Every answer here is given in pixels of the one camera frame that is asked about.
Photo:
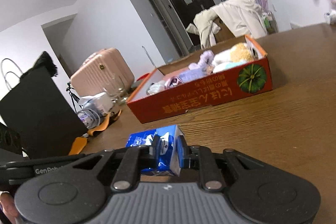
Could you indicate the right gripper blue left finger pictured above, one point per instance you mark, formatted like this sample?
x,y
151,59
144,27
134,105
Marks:
x,y
154,153

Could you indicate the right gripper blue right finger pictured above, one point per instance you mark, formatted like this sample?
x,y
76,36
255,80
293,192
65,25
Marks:
x,y
183,152

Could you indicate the blue tissue pack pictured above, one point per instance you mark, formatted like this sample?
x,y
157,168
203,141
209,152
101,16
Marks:
x,y
168,160

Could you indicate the pink satin scrunchie bow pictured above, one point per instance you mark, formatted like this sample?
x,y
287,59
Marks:
x,y
173,82

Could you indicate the lavender fluffy headband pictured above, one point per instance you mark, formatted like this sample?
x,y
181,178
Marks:
x,y
205,61

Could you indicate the yellow white plush toy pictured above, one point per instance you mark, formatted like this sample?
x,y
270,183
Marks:
x,y
237,53

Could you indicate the purple knit pouch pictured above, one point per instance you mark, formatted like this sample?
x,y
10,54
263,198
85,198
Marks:
x,y
193,74

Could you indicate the light blue plush toy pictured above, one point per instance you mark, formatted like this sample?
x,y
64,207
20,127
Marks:
x,y
227,65

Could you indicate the person's left hand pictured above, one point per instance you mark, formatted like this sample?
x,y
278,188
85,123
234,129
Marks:
x,y
9,209

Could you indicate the black paper bag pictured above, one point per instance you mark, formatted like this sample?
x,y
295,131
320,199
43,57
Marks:
x,y
38,112

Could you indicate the orange resistance band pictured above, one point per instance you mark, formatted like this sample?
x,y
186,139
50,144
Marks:
x,y
80,142

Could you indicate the clear glass cup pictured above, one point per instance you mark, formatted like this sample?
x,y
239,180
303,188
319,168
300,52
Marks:
x,y
116,89

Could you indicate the red cardboard pumpkin box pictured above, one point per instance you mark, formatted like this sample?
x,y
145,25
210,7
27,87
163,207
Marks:
x,y
233,84

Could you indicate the pink hard suitcase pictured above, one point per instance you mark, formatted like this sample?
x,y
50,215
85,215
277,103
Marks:
x,y
98,70

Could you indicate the wooden chair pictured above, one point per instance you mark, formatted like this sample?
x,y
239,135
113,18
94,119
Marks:
x,y
224,33

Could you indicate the cream jacket on chair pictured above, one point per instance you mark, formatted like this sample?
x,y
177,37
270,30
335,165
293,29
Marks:
x,y
241,17

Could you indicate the dark entrance door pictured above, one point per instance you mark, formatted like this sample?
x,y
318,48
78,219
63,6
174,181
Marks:
x,y
190,1

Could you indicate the small white bottle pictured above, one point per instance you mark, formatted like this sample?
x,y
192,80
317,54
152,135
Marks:
x,y
330,17

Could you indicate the white device with cables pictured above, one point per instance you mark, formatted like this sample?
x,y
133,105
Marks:
x,y
94,108

